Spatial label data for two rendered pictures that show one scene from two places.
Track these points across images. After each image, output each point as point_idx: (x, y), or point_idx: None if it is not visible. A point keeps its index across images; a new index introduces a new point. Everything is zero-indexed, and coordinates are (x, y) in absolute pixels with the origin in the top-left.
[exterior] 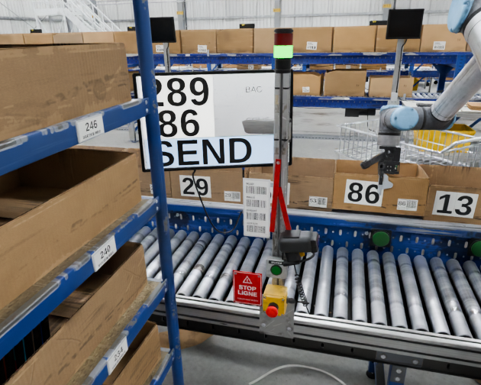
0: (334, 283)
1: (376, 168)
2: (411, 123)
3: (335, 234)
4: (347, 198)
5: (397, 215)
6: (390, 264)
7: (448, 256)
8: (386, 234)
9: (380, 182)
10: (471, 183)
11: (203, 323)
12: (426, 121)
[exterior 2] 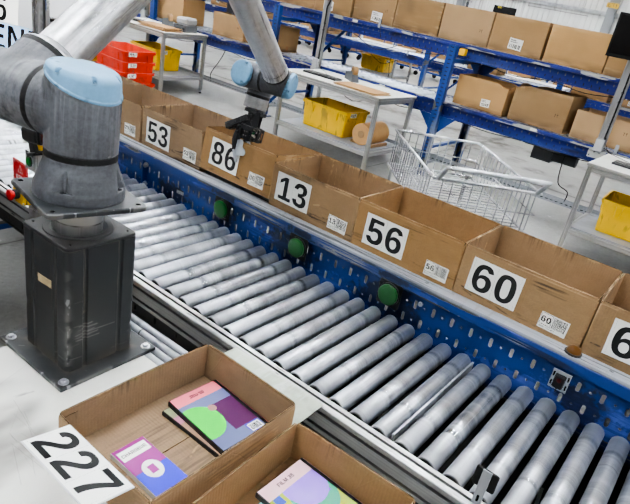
0: None
1: (286, 148)
2: (243, 78)
3: (195, 195)
4: (211, 159)
5: (256, 194)
6: (204, 232)
7: (279, 252)
8: (224, 204)
9: (233, 146)
10: (366, 193)
11: (4, 211)
12: (259, 81)
